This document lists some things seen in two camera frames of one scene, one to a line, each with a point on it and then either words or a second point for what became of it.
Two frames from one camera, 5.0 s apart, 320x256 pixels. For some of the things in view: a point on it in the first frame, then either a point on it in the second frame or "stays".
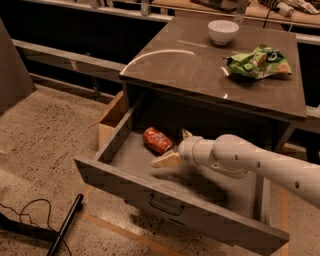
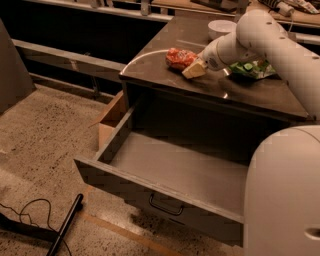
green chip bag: [259, 63] stays
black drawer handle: [165, 209] stays
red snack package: [156, 141] -> [179, 58]
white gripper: [186, 149] -> [210, 59]
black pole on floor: [66, 225] stays
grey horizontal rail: [93, 66] stays
